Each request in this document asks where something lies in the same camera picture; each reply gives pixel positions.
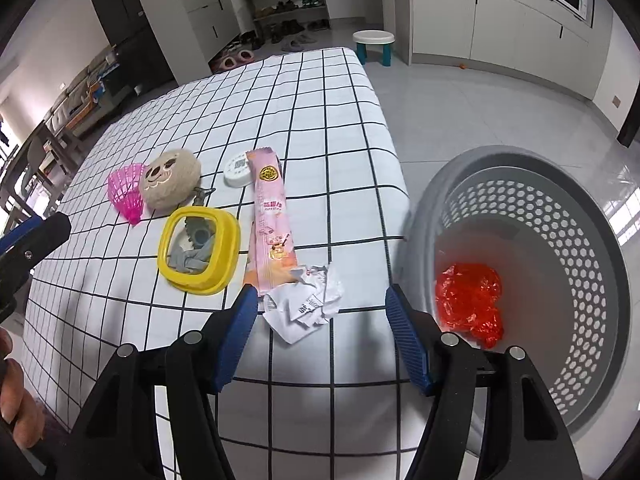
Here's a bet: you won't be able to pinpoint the grey perforated laundry basket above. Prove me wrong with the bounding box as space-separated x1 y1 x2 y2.
402 145 628 436

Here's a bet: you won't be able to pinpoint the grey shoe rack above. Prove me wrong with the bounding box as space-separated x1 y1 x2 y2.
245 0 331 36

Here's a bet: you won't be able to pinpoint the grey kitchen cabinets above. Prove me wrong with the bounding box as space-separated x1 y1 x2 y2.
407 0 613 101

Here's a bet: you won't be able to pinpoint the red crumpled plastic bag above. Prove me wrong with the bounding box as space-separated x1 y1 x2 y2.
434 262 505 350

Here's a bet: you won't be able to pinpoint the white bottle cap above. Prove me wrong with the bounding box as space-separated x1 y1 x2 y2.
222 151 257 189

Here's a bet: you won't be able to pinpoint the white black checkered tablecloth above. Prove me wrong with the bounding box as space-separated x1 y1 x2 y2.
20 47 416 480

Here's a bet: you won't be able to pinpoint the beige plush sloth toy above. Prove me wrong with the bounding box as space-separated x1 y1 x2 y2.
139 147 217 211

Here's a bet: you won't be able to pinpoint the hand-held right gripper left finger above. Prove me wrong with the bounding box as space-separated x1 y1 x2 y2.
67 284 260 480

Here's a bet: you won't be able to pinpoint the tall light grey cabinet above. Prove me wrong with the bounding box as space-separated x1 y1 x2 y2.
125 0 246 86

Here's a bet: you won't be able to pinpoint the dark wooden cabinet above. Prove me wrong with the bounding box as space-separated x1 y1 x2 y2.
90 0 176 96

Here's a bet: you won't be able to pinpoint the person's left hand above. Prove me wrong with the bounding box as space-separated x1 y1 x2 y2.
0 329 46 450

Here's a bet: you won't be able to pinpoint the row of dark shoes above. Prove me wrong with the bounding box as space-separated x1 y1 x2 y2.
255 0 328 33

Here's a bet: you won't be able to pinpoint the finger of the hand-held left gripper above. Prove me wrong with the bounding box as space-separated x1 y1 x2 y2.
0 212 71 323

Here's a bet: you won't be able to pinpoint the grey sofa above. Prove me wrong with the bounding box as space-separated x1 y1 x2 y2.
45 45 126 141

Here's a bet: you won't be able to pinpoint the white paper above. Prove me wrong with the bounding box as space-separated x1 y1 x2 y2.
260 262 346 345

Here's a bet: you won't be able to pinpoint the white stool with teal legs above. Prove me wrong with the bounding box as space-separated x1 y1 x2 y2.
352 30 397 67

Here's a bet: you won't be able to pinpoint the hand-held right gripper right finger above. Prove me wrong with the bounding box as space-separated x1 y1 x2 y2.
385 284 583 480

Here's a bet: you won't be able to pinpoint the pink snack wrapper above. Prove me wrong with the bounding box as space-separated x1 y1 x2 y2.
241 147 302 293

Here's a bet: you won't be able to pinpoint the pink shuttlecock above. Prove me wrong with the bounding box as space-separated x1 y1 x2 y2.
107 162 148 227

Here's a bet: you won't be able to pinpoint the dark dining chair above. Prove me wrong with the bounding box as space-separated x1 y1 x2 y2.
10 132 57 201

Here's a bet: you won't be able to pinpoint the yellow plastic container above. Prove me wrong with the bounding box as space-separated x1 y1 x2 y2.
157 205 242 296

